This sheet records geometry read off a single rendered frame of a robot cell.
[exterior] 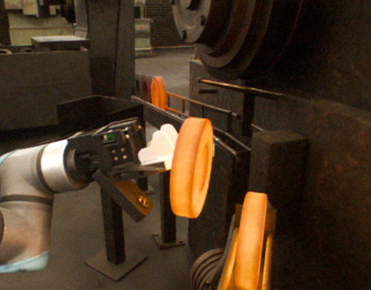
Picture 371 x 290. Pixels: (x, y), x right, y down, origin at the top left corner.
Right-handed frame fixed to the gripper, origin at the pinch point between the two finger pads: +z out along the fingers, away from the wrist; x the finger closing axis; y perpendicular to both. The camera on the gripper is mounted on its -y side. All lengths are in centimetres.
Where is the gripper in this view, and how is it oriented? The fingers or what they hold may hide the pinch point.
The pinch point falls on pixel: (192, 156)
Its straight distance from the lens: 54.7
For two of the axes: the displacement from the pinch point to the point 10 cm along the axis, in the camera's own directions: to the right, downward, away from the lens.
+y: -2.7, -9.2, -2.8
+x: 2.7, -3.6, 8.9
